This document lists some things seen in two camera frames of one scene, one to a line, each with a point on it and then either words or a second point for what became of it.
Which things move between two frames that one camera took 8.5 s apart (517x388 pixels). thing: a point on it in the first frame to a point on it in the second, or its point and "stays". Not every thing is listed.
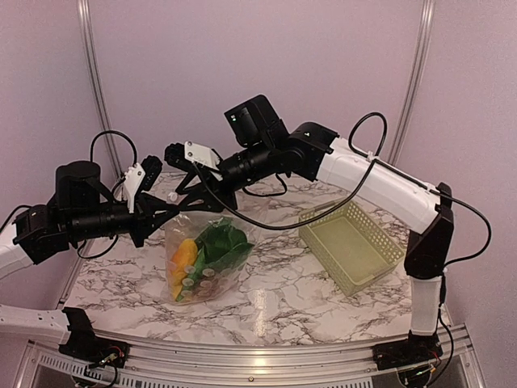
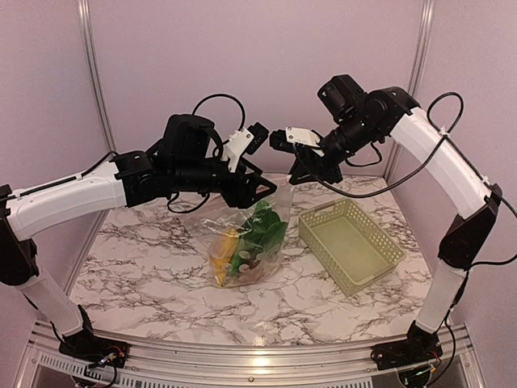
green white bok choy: (220, 246) to (261, 238)
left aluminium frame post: (95, 81) stays
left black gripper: (145, 220) to (249, 181)
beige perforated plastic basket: (350, 250) stays
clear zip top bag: (203, 254) to (245, 246)
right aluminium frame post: (420, 71) stays
